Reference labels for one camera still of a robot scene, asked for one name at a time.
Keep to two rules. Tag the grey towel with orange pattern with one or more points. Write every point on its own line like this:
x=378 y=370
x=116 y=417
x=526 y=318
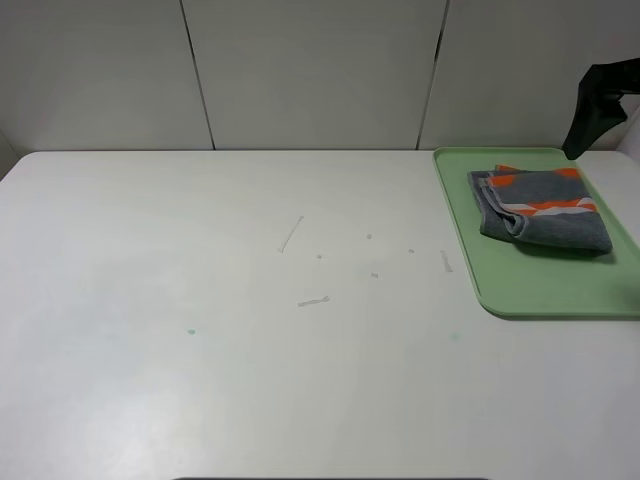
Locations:
x=548 y=208

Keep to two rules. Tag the light green plastic tray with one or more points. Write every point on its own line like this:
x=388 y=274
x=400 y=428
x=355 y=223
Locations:
x=532 y=281

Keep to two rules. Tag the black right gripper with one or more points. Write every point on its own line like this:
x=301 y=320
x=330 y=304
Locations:
x=599 y=108

